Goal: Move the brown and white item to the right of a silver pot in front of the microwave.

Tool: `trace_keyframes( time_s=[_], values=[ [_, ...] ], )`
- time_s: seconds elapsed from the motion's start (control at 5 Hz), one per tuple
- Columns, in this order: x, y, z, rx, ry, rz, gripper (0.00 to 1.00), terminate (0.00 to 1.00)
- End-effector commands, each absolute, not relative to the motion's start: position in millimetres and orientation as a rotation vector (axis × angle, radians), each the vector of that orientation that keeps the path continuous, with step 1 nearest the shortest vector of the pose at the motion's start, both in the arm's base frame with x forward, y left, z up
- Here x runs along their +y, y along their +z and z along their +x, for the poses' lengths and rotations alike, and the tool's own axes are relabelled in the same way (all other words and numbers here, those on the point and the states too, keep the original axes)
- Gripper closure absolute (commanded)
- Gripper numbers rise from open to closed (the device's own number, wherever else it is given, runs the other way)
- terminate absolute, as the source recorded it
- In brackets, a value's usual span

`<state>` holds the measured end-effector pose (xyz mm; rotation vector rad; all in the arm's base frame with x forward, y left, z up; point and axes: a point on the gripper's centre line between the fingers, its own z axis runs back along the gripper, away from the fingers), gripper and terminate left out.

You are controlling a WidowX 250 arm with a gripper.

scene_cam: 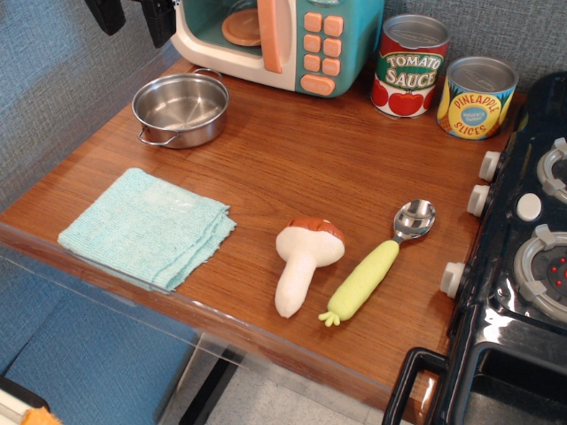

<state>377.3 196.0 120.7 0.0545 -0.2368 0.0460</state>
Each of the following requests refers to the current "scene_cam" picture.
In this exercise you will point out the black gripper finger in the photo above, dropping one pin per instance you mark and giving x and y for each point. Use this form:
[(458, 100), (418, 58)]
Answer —
[(160, 19), (108, 14)]

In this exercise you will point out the plush white brown mushroom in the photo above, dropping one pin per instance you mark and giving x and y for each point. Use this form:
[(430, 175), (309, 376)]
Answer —
[(305, 244)]

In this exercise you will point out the metal pot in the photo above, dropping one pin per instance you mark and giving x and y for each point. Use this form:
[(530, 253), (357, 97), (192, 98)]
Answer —
[(183, 110)]

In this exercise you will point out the teal toy microwave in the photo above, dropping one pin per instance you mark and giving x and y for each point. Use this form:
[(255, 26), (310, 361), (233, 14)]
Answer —
[(316, 48)]

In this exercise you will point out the light blue folded cloth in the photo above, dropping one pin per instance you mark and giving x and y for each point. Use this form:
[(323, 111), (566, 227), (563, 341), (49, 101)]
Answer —
[(149, 231)]

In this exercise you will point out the tomato sauce can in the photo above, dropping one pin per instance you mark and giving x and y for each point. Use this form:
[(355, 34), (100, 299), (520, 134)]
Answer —
[(411, 52)]

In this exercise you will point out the pineapple slices can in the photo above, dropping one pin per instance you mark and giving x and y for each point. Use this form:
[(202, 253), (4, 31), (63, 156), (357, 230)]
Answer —
[(476, 97)]

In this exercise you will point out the orange fuzzy object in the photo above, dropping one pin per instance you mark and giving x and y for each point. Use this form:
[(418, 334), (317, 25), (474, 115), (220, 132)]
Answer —
[(39, 416)]

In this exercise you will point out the black toy stove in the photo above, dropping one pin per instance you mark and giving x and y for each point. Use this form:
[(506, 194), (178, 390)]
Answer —
[(506, 361)]

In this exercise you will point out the spoon with green handle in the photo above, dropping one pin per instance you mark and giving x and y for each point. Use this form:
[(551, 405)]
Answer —
[(414, 219)]

